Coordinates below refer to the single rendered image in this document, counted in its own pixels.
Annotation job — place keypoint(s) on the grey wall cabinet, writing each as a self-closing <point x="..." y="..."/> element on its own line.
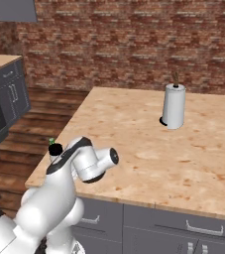
<point x="16" y="10"/>

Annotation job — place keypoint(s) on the wide grey drawer front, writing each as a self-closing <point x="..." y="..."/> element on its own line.
<point x="157" y="218"/>

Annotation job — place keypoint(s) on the white paper towel roll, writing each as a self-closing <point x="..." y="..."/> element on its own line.
<point x="174" y="107"/>

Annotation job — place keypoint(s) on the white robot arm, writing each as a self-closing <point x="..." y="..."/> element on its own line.
<point x="56" y="201"/>

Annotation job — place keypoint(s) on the grey cupboard door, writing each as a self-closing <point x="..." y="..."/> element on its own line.
<point x="22" y="99"/>
<point x="223" y="247"/>
<point x="157" y="243"/>
<point x="100" y="243"/>

